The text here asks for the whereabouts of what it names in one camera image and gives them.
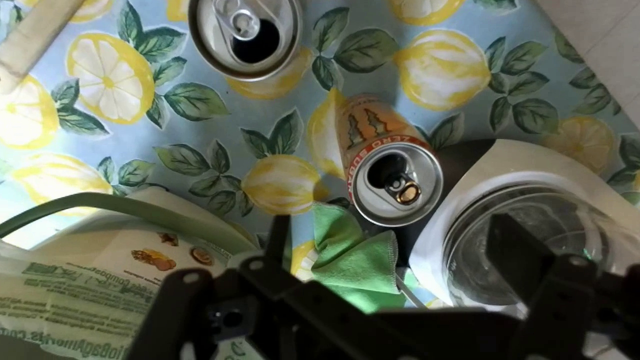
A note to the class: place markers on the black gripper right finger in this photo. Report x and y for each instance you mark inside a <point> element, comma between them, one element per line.
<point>547,286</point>

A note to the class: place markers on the green cloth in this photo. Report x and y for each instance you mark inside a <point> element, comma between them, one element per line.
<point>352,266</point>

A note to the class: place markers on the silver drink can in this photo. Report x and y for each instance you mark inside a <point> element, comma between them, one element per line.
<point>213,46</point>

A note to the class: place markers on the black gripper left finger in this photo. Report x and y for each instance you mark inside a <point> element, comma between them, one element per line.
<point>278,266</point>

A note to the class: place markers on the lemon print tablecloth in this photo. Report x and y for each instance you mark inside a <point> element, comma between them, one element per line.
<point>201,132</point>

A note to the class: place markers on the wooden fork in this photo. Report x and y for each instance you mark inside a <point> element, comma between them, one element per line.
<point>32,33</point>

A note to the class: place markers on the orange drink can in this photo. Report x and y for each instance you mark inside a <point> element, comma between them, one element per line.
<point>373,132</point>

